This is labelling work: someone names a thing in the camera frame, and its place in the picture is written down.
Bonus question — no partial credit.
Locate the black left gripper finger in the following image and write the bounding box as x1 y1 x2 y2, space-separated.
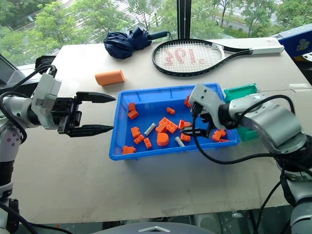
67 124 114 137
76 91 117 103

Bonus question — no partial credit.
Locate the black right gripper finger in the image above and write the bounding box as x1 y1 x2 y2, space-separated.
181 118 195 136
195 123 213 139

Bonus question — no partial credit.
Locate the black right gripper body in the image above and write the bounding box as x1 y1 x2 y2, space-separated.
191 102 216 130

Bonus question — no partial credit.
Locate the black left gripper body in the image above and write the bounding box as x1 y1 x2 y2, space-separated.
51 96 82 135

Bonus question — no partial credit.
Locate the blue plastic bin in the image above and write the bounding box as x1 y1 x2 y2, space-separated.
108 82 241 162

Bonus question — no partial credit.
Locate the green plastic bin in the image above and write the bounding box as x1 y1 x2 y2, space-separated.
223 82 260 142

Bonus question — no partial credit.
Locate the large flat orange toy brick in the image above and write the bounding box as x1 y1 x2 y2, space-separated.
159 117 179 134

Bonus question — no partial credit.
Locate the orange foam cylinder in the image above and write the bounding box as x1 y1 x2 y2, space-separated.
95 69 126 87

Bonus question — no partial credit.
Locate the rounded orange toy brick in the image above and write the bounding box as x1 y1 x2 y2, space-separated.
156 132 170 147

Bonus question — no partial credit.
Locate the navy folded umbrella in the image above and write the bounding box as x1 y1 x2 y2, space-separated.
103 26 172 60

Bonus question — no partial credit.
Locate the dark monitor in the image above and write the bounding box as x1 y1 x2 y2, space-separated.
0 54 25 86

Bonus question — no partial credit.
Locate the black white tennis racket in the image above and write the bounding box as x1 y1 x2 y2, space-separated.
151 38 285 77

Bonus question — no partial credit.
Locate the blue cardboard box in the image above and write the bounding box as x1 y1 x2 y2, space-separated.
277 23 312 62

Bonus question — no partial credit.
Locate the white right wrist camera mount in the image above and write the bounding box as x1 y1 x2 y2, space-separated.
188 83 226 130

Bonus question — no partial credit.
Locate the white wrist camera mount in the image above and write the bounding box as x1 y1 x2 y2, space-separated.
31 72 63 130
188 83 226 130

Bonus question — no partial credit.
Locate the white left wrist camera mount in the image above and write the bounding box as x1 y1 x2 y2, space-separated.
31 72 63 130

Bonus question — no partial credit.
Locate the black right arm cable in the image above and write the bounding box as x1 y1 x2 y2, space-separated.
192 94 312 172

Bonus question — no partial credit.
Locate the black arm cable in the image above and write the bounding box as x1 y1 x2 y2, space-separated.
0 65 58 145
192 94 312 172

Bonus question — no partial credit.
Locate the black cable bundle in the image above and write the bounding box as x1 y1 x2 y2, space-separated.
35 55 57 74

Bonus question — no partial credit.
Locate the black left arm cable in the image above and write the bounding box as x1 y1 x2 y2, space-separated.
0 65 58 145

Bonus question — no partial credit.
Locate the black window frame post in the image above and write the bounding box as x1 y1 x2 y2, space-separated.
176 0 192 40

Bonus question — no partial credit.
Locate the black body cable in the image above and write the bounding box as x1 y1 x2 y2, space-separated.
0 201 74 234

